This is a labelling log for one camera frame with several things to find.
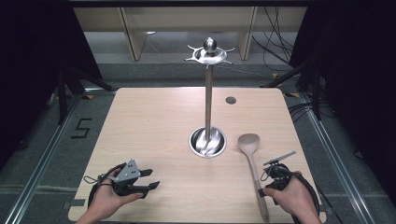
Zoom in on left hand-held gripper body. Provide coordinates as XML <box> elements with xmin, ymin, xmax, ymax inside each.
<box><xmin>106</xmin><ymin>159</ymin><xmax>148</xmax><ymax>200</ymax></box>

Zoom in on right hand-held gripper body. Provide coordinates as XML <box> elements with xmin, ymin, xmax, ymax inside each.
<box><xmin>262</xmin><ymin>150</ymin><xmax>297</xmax><ymax>191</ymax></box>

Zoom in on wooden spoon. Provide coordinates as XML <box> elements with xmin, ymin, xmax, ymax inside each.
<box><xmin>237</xmin><ymin>133</ymin><xmax>271</xmax><ymax>223</ymax></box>

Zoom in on person's right hand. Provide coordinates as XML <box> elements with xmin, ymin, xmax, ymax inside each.
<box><xmin>262</xmin><ymin>170</ymin><xmax>322</xmax><ymax>222</ymax></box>

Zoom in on person's left hand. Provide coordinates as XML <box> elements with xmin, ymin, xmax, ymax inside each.
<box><xmin>81</xmin><ymin>182</ymin><xmax>145</xmax><ymax>222</ymax></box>

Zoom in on black metal stand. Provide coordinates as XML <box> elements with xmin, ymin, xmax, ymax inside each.
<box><xmin>56</xmin><ymin>65</ymin><xmax>117</xmax><ymax>126</ymax></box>
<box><xmin>261</xmin><ymin>56</ymin><xmax>323</xmax><ymax>121</ymax></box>

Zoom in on metal utensil rack stand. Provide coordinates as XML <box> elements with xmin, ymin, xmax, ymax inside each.
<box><xmin>183</xmin><ymin>36</ymin><xmax>236</xmax><ymax>159</ymax></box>

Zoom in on black curtain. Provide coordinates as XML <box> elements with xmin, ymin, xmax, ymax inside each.
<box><xmin>289</xmin><ymin>0</ymin><xmax>396</xmax><ymax>200</ymax></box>
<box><xmin>0</xmin><ymin>0</ymin><xmax>104</xmax><ymax>171</ymax></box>

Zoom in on light wooden bench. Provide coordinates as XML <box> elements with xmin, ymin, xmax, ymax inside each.
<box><xmin>73</xmin><ymin>7</ymin><xmax>308</xmax><ymax>62</ymax></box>

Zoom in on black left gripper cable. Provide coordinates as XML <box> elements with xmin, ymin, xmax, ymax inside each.
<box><xmin>83</xmin><ymin>162</ymin><xmax>128</xmax><ymax>209</ymax></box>

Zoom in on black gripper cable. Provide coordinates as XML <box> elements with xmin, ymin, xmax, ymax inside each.
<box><xmin>83</xmin><ymin>162</ymin><xmax>128</xmax><ymax>209</ymax></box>
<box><xmin>291</xmin><ymin>172</ymin><xmax>321</xmax><ymax>216</ymax></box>

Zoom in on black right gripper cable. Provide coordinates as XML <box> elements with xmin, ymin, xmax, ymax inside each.
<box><xmin>291</xmin><ymin>172</ymin><xmax>321</xmax><ymax>216</ymax></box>

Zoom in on metal floor rail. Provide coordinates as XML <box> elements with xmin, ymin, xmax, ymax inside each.
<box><xmin>298</xmin><ymin>92</ymin><xmax>372</xmax><ymax>224</ymax></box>
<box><xmin>2</xmin><ymin>89</ymin><xmax>117</xmax><ymax>224</ymax></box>

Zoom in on black floor cables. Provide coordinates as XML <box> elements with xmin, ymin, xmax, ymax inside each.
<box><xmin>287</xmin><ymin>100</ymin><xmax>336</xmax><ymax>123</ymax></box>

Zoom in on black hanging cables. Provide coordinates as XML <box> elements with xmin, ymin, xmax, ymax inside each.
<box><xmin>251</xmin><ymin>7</ymin><xmax>296</xmax><ymax>68</ymax></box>

